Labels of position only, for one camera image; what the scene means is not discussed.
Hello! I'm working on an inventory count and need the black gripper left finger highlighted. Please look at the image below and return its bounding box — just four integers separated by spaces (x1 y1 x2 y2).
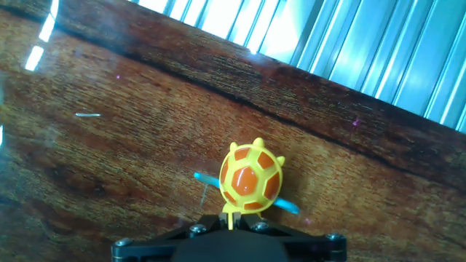
111 213 230 262

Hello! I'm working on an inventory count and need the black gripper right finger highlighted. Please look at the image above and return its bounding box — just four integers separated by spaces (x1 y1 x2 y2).
234 213 347 262

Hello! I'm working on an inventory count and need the yellow orange toy turtle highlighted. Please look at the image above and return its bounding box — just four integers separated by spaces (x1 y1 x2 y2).
192 137 301 231

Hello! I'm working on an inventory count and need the glossy red-brown wooden board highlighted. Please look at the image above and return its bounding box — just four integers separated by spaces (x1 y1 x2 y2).
0 0 466 262

